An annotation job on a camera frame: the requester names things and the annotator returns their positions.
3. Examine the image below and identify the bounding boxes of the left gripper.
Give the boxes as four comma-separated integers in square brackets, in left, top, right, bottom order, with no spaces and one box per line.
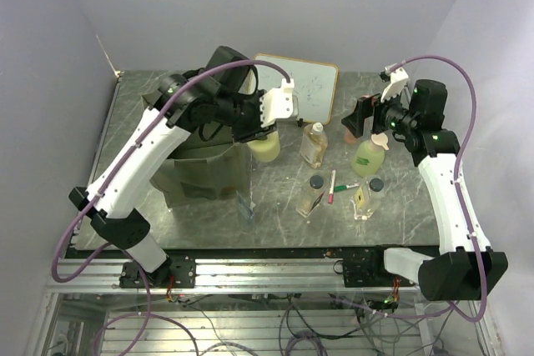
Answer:
[214,88,278,143]

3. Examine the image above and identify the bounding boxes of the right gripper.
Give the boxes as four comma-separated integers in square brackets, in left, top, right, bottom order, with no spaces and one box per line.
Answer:
[341,83,418,138]

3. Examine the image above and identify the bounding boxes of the yellow-green lotion bottle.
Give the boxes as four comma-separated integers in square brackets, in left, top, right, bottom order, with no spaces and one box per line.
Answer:
[247,131,280,163]

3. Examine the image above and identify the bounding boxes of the clear bottle yellow label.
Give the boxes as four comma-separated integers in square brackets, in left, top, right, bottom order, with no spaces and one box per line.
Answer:
[355,176,385,220]

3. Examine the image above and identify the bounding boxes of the clear bottle black label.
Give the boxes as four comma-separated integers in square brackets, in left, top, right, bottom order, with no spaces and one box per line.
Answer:
[295,174,325,218]

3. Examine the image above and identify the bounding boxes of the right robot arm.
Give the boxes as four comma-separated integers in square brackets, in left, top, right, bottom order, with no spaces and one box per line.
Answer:
[341,79,508,301]

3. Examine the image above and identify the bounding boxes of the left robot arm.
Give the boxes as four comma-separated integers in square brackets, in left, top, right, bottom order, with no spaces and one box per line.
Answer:
[69,46,294,287]

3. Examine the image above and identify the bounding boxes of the green canvas bag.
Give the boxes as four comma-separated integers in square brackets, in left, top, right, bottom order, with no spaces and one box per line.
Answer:
[140,93,254,209]

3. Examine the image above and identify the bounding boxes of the orange bottle pink cap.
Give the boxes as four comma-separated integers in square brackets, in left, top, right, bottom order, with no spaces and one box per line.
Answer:
[343,94,372,144]

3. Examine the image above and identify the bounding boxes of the green bottle beige pump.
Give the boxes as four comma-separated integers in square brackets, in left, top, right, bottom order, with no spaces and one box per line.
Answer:
[351,133,389,178]

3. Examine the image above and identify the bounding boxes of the amber pump soap bottle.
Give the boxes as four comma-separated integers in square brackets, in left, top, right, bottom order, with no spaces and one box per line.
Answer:
[300,123,328,168]

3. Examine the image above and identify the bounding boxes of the small whiteboard with stand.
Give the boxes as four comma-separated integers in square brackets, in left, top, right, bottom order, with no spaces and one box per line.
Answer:
[254,53,339,125]

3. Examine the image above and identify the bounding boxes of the green whiteboard marker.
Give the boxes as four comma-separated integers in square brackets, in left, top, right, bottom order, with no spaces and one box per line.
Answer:
[334,183,360,193]

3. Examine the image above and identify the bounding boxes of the pink whiteboard marker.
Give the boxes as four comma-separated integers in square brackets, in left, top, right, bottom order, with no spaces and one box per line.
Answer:
[327,169,337,204]

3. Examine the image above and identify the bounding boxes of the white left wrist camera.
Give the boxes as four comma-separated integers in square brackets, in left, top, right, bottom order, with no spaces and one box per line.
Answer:
[259,78,299,128]

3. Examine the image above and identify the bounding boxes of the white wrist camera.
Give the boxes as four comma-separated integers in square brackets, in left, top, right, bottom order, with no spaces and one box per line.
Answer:
[259,78,299,128]
[380,65,409,103]

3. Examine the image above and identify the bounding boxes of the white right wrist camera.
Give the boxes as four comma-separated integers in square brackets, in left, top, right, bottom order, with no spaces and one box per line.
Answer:
[380,65,409,103]

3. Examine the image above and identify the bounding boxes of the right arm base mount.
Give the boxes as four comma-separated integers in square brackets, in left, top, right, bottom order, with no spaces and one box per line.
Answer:
[342,246,392,288]

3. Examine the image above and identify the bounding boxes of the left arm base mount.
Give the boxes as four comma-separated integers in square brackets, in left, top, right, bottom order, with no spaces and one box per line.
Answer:
[118,256,196,289]

